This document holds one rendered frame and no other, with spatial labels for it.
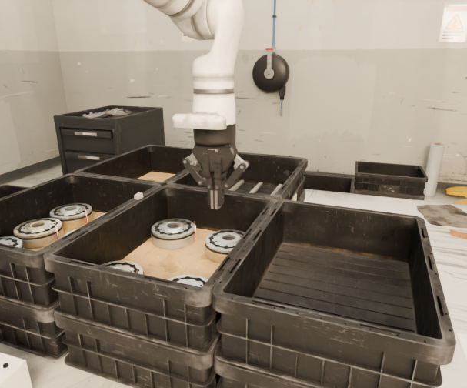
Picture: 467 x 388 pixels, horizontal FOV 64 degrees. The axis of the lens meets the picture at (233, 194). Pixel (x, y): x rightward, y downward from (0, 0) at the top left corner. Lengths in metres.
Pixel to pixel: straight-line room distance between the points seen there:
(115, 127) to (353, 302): 1.91
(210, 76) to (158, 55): 3.88
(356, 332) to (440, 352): 0.09
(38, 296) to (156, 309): 0.24
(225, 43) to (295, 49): 3.40
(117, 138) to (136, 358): 1.83
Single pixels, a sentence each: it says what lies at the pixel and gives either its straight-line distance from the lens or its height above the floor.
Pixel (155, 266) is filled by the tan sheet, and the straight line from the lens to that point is 0.80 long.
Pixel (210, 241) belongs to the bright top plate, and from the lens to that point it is 0.82.
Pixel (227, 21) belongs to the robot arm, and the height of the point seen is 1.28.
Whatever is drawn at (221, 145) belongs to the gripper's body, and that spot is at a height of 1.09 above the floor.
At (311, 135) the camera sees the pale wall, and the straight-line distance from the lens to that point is 4.06.
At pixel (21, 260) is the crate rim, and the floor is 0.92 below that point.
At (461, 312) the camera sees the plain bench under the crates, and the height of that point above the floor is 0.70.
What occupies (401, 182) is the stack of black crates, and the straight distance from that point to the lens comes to 2.40.
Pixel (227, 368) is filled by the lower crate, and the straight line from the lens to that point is 0.59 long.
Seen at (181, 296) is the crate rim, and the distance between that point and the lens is 0.55.
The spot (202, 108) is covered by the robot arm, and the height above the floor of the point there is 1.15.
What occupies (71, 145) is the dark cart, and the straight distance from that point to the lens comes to 2.63.
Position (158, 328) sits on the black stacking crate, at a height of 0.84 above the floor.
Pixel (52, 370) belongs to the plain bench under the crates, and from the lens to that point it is 0.82.
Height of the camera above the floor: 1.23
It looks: 20 degrees down
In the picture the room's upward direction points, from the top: straight up
